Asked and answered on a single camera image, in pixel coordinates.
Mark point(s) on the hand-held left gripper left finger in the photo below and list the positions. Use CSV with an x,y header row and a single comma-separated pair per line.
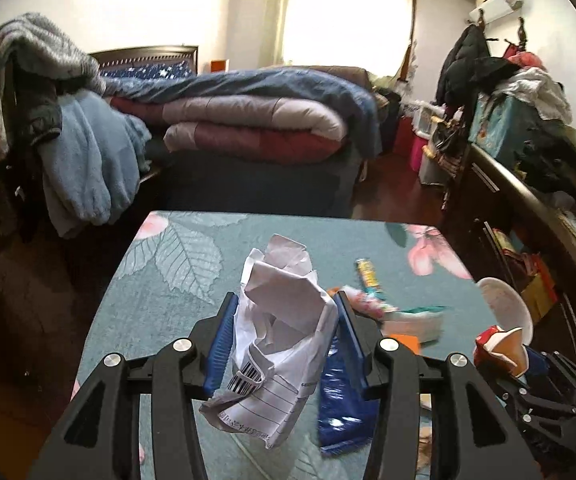
x,y
220,355

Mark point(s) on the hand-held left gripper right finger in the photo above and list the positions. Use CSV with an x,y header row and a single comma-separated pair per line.
x,y
347,332

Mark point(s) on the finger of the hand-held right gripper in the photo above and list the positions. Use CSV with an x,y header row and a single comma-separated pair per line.
x,y
563,372
523,397

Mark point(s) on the red white carton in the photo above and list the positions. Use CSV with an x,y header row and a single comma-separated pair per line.
x,y
498,352

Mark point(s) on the wet wipes packet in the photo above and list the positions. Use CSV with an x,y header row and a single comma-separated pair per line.
x,y
415,321

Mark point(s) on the white paper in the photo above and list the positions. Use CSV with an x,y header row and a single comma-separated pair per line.
x,y
278,310

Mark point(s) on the white plastic bin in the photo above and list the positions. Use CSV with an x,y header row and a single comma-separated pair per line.
x,y
505,302

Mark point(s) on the pink plastic wrapper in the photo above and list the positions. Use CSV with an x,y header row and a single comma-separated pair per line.
x,y
368,305

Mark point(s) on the yellow green candy wrapper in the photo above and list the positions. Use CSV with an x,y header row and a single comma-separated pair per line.
x,y
368,275

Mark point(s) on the blue snack packet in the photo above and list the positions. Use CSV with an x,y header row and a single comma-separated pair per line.
x,y
340,410

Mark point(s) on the teal floral tablecloth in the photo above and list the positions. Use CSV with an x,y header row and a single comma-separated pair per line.
x,y
168,285

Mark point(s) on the row of books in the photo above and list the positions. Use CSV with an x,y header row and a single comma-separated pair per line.
x,y
528,275

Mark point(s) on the dark wooden cabinet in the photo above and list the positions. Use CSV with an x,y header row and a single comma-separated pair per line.
x,y
498,200

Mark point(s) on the pink storage bin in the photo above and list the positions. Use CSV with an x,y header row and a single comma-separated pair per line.
x,y
417,155

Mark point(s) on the red storage box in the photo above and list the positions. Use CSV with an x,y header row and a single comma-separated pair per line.
x,y
404,135

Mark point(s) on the stack of dark folded clothes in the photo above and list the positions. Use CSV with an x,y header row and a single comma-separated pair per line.
x,y
553,160

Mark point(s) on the hanging handbags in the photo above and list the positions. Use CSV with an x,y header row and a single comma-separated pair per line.
x,y
448,142

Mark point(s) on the black suitcase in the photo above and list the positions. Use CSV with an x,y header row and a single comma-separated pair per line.
x,y
388,120

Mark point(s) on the folded pink red quilt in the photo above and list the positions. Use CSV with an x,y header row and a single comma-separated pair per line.
x,y
248,130

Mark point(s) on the white plastic container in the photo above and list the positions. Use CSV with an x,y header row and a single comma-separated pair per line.
x,y
427,120

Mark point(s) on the light blue fleece robe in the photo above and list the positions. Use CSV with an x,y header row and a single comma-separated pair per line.
x,y
93,160

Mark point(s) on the teal storage box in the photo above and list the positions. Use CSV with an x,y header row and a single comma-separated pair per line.
x,y
503,125

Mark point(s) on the brown blanket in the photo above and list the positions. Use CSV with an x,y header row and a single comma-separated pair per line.
x,y
343,75

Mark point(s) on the pile of white clothes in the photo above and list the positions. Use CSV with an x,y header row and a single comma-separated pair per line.
x,y
538,90

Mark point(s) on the orange box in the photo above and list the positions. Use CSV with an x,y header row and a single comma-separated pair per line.
x,y
219,65

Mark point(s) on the black hanging coat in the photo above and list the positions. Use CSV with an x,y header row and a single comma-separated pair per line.
x,y
463,65

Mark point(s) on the blue star print pillow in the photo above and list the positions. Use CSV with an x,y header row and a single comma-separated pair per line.
x,y
148,70

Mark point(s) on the dark jacket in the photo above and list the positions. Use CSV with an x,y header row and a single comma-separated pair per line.
x,y
38,110

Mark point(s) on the dark wooden headboard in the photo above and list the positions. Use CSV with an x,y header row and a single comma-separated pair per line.
x,y
143,52

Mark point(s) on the white window curtain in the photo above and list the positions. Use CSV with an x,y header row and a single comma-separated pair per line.
x,y
348,15

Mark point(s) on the pink red cap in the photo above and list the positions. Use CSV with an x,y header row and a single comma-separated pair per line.
x,y
523,57

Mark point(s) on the grey fluffy blanket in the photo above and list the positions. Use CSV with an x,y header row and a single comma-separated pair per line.
x,y
28,45

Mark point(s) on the white air conditioner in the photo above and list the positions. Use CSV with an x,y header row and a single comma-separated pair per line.
x,y
498,0

